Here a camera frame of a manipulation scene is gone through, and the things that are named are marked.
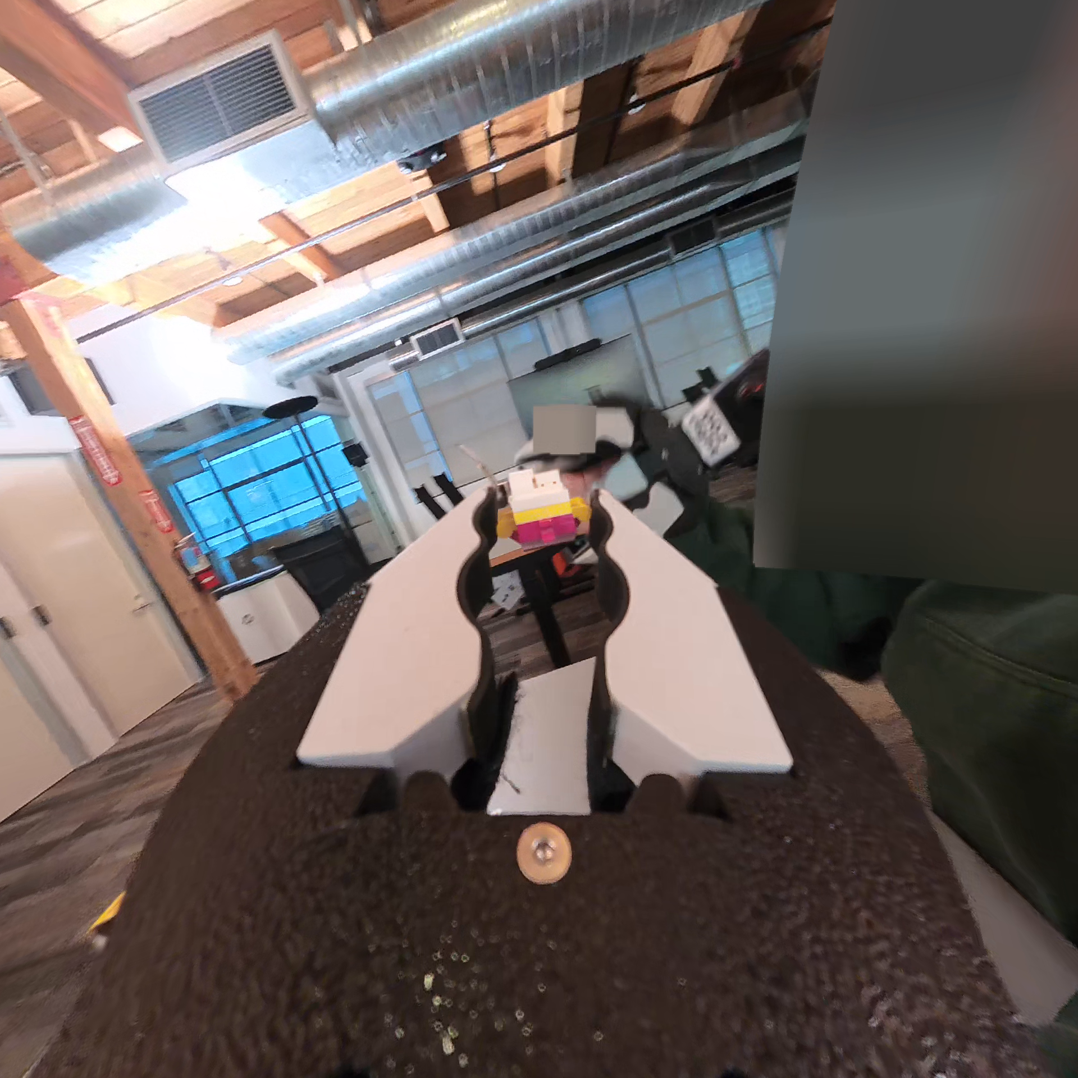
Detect white office printer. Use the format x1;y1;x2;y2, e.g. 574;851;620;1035
214;566;321;666

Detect large silver air duct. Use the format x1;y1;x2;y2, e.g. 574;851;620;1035
0;0;768;287

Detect person's green sweatshirt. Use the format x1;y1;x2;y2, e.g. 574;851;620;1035
880;579;1078;948

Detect white yellow pink lego figure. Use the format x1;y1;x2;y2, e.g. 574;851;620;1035
495;467;591;554

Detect black floor lamp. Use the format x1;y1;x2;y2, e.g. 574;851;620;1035
263;394;350;540

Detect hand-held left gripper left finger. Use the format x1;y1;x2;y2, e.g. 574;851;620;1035
296;486;517;781

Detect wooden support post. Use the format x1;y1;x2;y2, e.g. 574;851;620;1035
0;286;261;704

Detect white ceiling vent grille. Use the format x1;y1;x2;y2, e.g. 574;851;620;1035
126;29;314;170

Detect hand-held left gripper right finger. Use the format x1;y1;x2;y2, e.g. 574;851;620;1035
591;491;795;781

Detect wooden desk with black leg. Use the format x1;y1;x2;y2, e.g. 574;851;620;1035
487;539;611;668

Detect wall-mounted display screen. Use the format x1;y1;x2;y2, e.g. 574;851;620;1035
508;335;650;422

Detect long thin silver air duct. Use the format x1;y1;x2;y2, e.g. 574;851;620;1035
211;152;801;384

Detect red fire extinguisher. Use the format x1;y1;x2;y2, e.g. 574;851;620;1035
175;539;220;595

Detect beige double door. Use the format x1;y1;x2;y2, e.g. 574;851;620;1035
0;450;207;822

